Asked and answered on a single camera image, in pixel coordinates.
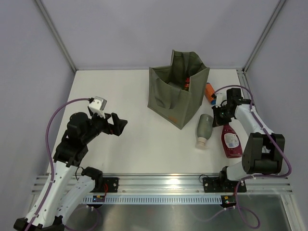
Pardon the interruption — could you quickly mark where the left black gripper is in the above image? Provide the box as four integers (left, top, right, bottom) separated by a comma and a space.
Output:
82, 111, 127, 144

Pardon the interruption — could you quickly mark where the green bottle beige cap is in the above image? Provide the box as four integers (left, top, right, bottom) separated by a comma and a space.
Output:
195, 114, 213, 150

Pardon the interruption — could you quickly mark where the red bottle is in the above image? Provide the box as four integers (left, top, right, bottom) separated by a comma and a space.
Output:
184, 77, 190, 91
221, 124, 243, 158

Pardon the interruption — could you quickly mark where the green pump bottle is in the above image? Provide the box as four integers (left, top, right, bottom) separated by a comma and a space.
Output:
168, 82, 182, 90

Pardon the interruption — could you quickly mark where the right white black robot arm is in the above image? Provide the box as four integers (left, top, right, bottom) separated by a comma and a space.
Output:
212, 85, 285, 192

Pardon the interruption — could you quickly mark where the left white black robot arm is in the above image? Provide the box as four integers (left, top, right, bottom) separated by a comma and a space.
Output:
13, 112, 128, 231

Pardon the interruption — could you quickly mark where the green canvas bag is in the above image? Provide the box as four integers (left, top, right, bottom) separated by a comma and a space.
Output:
148, 50, 210, 129

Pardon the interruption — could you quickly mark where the orange bottle blue base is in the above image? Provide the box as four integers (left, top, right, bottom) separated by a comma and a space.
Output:
205, 82, 216, 105

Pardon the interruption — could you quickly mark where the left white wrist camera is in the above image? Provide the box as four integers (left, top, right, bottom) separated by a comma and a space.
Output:
88, 96, 107, 118

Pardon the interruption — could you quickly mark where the aluminium mounting rail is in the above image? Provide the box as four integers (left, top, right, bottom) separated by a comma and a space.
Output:
31, 173, 294, 195

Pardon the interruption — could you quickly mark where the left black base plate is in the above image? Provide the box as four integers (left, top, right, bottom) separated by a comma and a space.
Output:
91, 177, 119, 193

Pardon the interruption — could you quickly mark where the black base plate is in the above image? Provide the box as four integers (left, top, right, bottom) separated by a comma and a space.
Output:
91, 177, 119, 193
202, 177, 238, 193

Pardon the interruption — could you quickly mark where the right aluminium frame post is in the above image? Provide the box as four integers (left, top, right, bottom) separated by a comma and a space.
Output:
242, 0, 287, 74

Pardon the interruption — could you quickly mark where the aluminium frame post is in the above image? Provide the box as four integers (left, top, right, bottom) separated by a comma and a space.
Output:
242, 0, 287, 74
33, 0, 77, 73

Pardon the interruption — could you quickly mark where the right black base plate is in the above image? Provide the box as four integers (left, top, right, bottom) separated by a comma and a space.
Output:
202, 177, 238, 193

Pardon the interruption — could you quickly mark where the white slotted cable duct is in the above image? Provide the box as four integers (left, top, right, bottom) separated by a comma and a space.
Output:
81, 195, 222, 205

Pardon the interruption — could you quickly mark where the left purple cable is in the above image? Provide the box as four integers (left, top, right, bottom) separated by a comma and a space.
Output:
24, 97, 103, 231

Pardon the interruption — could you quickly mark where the left aluminium frame post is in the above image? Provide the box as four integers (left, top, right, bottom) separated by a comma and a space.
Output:
33, 0, 77, 73

